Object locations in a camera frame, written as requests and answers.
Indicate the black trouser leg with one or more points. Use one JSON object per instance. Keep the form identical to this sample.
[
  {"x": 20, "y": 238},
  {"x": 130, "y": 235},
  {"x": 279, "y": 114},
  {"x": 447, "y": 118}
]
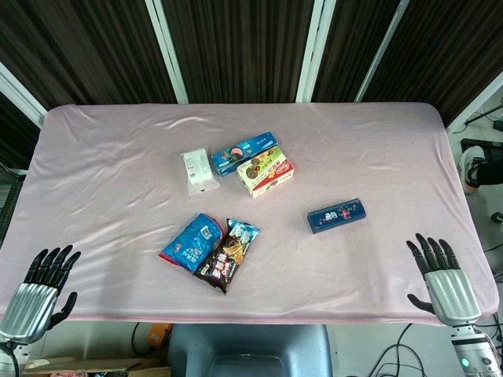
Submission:
[{"x": 491, "y": 173}]

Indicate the blue glasses case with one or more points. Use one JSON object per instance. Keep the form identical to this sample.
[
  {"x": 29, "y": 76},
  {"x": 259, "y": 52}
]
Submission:
[{"x": 338, "y": 216}]

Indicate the white sneaker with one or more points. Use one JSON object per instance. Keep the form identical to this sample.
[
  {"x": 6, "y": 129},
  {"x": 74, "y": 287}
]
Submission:
[{"x": 469, "y": 161}]

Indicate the grey robot torso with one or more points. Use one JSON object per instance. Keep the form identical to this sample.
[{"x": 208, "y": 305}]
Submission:
[{"x": 247, "y": 345}]

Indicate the brown cardboard box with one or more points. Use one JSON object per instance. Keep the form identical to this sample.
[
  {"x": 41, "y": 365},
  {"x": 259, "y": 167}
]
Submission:
[{"x": 86, "y": 367}]

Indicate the blue snack bag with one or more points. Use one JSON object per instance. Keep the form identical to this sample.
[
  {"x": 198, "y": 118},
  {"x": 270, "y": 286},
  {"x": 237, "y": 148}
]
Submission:
[{"x": 190, "y": 243}]

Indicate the dark brown Don snack bag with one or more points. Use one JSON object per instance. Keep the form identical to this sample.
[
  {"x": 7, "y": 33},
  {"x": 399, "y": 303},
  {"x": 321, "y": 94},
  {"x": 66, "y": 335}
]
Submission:
[{"x": 224, "y": 259}]

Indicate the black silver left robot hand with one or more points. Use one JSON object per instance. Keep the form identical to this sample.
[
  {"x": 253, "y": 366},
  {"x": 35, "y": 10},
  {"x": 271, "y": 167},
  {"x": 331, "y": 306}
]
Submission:
[{"x": 27, "y": 306}]

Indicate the pink tablecloth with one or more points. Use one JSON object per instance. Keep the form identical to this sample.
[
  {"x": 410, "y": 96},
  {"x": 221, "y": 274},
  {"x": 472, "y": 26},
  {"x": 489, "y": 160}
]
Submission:
[{"x": 118, "y": 176}]

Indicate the white frame post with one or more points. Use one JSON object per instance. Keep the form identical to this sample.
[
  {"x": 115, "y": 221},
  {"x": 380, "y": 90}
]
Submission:
[
  {"x": 473, "y": 102},
  {"x": 312, "y": 51},
  {"x": 167, "y": 51},
  {"x": 379, "y": 55},
  {"x": 19, "y": 96}
]

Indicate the white tissue pack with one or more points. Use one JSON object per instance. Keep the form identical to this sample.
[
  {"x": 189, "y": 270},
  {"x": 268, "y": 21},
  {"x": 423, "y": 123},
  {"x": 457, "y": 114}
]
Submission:
[{"x": 198, "y": 169}]

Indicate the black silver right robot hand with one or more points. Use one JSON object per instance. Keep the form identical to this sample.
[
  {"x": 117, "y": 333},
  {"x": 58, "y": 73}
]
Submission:
[{"x": 452, "y": 294}]

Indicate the blue Oreo cookie box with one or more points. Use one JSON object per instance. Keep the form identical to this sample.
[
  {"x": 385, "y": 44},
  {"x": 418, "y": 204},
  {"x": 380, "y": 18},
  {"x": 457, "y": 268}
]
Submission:
[{"x": 236, "y": 155}]

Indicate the cream chocolate biscuit box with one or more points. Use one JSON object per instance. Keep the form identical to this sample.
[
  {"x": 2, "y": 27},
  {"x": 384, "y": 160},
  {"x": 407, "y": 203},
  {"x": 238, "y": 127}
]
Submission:
[{"x": 267, "y": 176}]

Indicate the orange device under table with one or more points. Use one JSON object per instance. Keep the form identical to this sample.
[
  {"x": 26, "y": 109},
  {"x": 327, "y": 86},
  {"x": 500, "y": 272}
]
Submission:
[{"x": 157, "y": 335}]

